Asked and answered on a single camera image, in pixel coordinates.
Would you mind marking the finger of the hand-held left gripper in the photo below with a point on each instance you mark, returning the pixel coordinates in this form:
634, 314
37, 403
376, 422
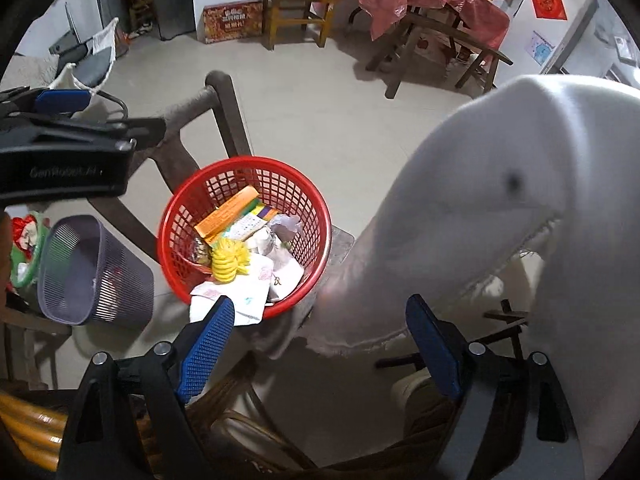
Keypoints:
62, 101
125, 130

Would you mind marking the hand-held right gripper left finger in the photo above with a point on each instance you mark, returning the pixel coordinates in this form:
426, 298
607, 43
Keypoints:
210, 350

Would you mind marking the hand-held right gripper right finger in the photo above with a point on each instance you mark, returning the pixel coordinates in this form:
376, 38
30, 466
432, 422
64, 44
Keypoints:
435, 345

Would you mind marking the red plastic basket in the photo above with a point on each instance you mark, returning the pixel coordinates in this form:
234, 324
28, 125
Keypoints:
300, 195

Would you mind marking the rattan chair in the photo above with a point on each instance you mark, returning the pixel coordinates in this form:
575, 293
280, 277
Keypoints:
235, 410

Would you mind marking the white printed tissue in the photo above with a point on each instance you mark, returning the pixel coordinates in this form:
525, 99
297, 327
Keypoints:
240, 285

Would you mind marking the white cloth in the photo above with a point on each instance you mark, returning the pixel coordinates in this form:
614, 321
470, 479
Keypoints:
107, 35

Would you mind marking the grey mesh waste bin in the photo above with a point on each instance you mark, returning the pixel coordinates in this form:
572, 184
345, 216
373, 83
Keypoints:
90, 270

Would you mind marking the dark wooden chair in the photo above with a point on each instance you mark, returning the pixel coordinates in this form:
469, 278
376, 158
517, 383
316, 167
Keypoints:
227, 110

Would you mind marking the white paper packet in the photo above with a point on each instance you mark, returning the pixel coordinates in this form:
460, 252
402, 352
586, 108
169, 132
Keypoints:
287, 275

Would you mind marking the grey white marble tablecloth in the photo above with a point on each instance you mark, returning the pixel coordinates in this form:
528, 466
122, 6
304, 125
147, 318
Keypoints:
450, 235

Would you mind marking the long orange box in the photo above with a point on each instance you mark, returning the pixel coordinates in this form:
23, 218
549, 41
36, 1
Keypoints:
225, 212

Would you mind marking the colourful printed packet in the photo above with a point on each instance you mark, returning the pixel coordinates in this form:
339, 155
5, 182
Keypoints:
255, 220

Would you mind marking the clear plastic wrapper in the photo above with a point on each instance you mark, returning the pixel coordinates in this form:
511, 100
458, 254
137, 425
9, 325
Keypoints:
287, 227

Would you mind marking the red printed carton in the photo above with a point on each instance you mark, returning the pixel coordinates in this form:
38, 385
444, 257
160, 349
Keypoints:
232, 22

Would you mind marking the blue white fridge sticker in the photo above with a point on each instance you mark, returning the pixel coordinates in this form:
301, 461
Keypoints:
540, 47

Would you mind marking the dark wooden bench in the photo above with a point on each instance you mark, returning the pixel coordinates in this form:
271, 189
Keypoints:
435, 25

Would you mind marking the white refrigerator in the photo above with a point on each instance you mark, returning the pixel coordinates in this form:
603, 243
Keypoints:
565, 35

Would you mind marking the red diamond paper poster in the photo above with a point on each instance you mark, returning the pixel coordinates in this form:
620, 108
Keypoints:
549, 4

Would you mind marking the metal frame chair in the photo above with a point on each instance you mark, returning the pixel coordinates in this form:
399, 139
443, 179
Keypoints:
95, 72

